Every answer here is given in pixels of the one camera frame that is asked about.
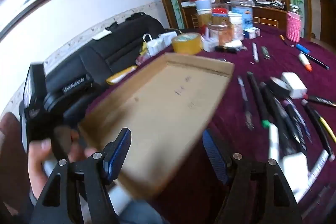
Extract blue ballpoint pen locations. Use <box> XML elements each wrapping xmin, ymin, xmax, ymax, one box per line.
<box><xmin>289</xmin><ymin>101</ymin><xmax>313</xmax><ymax>146</ymax></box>

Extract plain black marker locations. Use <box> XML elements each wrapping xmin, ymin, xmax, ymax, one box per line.
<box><xmin>259</xmin><ymin>82</ymin><xmax>289</xmax><ymax>153</ymax></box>

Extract pink knitted bottle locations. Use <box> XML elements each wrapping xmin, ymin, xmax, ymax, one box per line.
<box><xmin>286</xmin><ymin>4</ymin><xmax>302</xmax><ymax>42</ymax></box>

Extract white paper bag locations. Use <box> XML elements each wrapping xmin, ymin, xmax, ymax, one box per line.
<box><xmin>142</xmin><ymin>33</ymin><xmax>164</xmax><ymax>57</ymax></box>
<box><xmin>158</xmin><ymin>31</ymin><xmax>178</xmax><ymax>47</ymax></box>

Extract white charger adapter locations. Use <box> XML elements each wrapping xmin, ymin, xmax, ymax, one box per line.
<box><xmin>282</xmin><ymin>152</ymin><xmax>311</xmax><ymax>193</ymax></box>
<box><xmin>280</xmin><ymin>72</ymin><xmax>308</xmax><ymax>99</ymax></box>

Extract clear bag red contents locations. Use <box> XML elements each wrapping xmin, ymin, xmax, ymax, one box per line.
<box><xmin>135</xmin><ymin>51</ymin><xmax>152</xmax><ymax>66</ymax></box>

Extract stick jar striped lid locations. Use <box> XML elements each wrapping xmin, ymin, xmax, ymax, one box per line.
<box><xmin>211</xmin><ymin>7</ymin><xmax>229</xmax><ymax>28</ymax></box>

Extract black leather chair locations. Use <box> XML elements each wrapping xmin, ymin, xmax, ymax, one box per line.
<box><xmin>43</xmin><ymin>13</ymin><xmax>166</xmax><ymax>93</ymax></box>

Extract cardboard tray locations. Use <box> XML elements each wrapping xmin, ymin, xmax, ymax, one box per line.
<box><xmin>78</xmin><ymin>53</ymin><xmax>235</xmax><ymax>199</ymax></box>

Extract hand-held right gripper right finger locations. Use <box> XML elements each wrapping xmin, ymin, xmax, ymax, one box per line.
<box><xmin>203</xmin><ymin>130</ymin><xmax>302</xmax><ymax>224</ymax></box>

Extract small white blue box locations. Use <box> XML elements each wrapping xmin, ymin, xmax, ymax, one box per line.
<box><xmin>243</xmin><ymin>27</ymin><xmax>261</xmax><ymax>40</ymax></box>

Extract black marker red cap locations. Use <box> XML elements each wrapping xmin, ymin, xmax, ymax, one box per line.
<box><xmin>304</xmin><ymin>94</ymin><xmax>336</xmax><ymax>107</ymax></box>

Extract person's left hand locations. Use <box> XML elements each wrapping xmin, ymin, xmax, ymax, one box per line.
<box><xmin>28</xmin><ymin>132</ymin><xmax>97</xmax><ymax>195</ymax></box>

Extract white glue bottle orange cap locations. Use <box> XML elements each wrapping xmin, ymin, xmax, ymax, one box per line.
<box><xmin>298</xmin><ymin>52</ymin><xmax>313</xmax><ymax>72</ymax></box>

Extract yellow flat box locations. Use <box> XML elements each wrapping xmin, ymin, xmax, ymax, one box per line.
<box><xmin>106</xmin><ymin>65</ymin><xmax>138</xmax><ymax>84</ymax></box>

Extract yellow tape roll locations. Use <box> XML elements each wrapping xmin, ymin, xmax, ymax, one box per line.
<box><xmin>171</xmin><ymin>32</ymin><xmax>203</xmax><ymax>55</ymax></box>

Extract clear jar orange label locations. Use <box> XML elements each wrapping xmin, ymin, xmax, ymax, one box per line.
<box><xmin>208</xmin><ymin>24</ymin><xmax>234</xmax><ymax>46</ymax></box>

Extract purple velvet tablecloth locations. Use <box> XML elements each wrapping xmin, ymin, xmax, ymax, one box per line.
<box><xmin>84</xmin><ymin>25</ymin><xmax>336</xmax><ymax>224</ymax></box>

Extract black marker green cap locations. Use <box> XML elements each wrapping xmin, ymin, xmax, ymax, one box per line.
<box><xmin>247</xmin><ymin>71</ymin><xmax>271</xmax><ymax>128</ymax></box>

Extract white tub red print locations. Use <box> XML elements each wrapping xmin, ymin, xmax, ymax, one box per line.
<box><xmin>228</xmin><ymin>13</ymin><xmax>245</xmax><ymax>41</ymax></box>

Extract yellow black highlighter pen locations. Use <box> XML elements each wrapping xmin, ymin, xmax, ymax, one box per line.
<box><xmin>318</xmin><ymin>116</ymin><xmax>336</xmax><ymax>144</ymax></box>

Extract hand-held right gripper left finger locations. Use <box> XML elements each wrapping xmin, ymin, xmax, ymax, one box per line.
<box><xmin>30</xmin><ymin>128</ymin><xmax>132</xmax><ymax>224</ymax></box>

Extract wooden sideboard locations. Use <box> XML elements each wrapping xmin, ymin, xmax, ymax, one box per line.
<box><xmin>182</xmin><ymin>0</ymin><xmax>289</xmax><ymax>30</ymax></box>

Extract person's left forearm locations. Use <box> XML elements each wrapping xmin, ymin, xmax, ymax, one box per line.
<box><xmin>0</xmin><ymin>112</ymin><xmax>25</xmax><ymax>140</ymax></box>

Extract plain white marker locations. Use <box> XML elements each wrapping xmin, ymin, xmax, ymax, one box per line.
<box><xmin>268</xmin><ymin>124</ymin><xmax>281</xmax><ymax>165</ymax></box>

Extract black marker grey cap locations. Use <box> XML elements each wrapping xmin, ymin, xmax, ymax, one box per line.
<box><xmin>307</xmin><ymin>52</ymin><xmax>330</xmax><ymax>70</ymax></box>

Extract blue labelled canister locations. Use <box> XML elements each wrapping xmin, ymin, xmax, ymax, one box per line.
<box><xmin>232</xmin><ymin>5</ymin><xmax>254</xmax><ymax>30</ymax></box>

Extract white paper sheet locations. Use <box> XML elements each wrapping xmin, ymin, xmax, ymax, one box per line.
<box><xmin>91</xmin><ymin>29</ymin><xmax>113</xmax><ymax>41</ymax></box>

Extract thin dark pen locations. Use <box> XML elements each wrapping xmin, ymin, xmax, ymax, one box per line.
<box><xmin>238</xmin><ymin>76</ymin><xmax>255</xmax><ymax>130</ymax></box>

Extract black tape roll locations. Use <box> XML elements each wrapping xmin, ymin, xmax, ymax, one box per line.
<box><xmin>269</xmin><ymin>76</ymin><xmax>292</xmax><ymax>99</ymax></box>

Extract person's jeans leg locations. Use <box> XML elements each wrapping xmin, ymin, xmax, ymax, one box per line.
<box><xmin>115</xmin><ymin>198</ymin><xmax>163</xmax><ymax>224</ymax></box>

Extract small blue tube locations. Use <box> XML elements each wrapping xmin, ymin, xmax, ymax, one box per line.
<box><xmin>296</xmin><ymin>43</ymin><xmax>311</xmax><ymax>54</ymax></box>

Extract white printed marker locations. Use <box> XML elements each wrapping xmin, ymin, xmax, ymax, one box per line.
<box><xmin>294</xmin><ymin>150</ymin><xmax>329</xmax><ymax>203</ymax></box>

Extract black clear retractable pen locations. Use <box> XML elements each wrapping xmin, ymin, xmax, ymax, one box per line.
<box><xmin>282</xmin><ymin>100</ymin><xmax>305</xmax><ymax>151</ymax></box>

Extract white slim pen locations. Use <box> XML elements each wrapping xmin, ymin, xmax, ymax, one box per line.
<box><xmin>251</xmin><ymin>42</ymin><xmax>260</xmax><ymax>63</ymax></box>

